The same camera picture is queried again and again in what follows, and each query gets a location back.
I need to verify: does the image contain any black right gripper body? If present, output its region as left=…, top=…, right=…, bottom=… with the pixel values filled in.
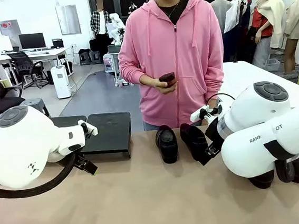
left=204, top=116, right=224, bottom=149

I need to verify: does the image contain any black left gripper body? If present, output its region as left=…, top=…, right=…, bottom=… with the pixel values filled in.
left=72, top=150, right=89, bottom=170

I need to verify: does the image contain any dark red shoe brush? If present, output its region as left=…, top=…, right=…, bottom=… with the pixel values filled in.
left=158, top=71, right=178, bottom=89

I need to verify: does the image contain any person's left forearm pink sleeve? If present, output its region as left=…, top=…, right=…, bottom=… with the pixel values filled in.
left=200, top=65, right=228, bottom=105

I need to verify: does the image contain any person's right forearm pink sleeve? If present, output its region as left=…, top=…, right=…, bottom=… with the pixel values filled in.
left=118, top=60, right=148, bottom=89

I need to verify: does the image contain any person's right hand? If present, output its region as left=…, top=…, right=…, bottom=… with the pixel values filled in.
left=139, top=72, right=177, bottom=96

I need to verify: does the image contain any white table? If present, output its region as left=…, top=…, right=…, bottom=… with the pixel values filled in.
left=220, top=55, right=299, bottom=116

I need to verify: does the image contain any grey plastic stool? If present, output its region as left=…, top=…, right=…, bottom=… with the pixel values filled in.
left=20, top=97, right=52, bottom=121

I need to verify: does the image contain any white air purifier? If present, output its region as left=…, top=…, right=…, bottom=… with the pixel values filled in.
left=50, top=64, right=73, bottom=101

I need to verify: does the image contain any equipment cart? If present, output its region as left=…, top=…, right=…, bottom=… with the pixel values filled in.
left=102, top=44, right=127, bottom=89

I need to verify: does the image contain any black plastic stool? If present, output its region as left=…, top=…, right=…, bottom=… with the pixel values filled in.
left=90, top=50, right=103, bottom=65
left=78, top=48, right=93, bottom=66

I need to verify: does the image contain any person in pink hoodie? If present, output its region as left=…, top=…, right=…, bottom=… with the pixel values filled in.
left=112, top=0, right=231, bottom=133

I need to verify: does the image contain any white office desk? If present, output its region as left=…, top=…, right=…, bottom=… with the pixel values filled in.
left=0, top=46, right=74, bottom=87

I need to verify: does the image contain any mannequin in white navy jacket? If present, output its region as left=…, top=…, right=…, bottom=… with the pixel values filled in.
left=220, top=0, right=257, bottom=63

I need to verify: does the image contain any mannequin in grey tank top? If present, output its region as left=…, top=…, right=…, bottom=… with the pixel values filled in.
left=209, top=0, right=238, bottom=64

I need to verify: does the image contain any mannequin in red top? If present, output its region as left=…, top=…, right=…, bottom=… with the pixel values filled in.
left=246, top=0, right=291, bottom=64

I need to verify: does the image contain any black computer monitor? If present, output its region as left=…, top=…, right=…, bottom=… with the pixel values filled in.
left=18, top=32, right=47, bottom=51

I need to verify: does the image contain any person in plaid shirt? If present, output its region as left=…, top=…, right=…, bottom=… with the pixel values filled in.
left=88, top=0, right=116, bottom=57

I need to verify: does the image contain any white monitor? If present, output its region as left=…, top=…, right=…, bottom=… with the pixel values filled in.
left=0, top=35, right=14, bottom=53

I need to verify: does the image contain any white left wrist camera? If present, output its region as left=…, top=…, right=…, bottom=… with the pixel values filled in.
left=76, top=118, right=99, bottom=138

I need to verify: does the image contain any thin black camera cable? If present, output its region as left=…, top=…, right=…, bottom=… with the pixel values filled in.
left=205, top=91, right=237, bottom=110

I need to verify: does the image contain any grey wall cabinet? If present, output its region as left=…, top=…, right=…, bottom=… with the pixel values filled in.
left=0, top=19, right=23, bottom=44

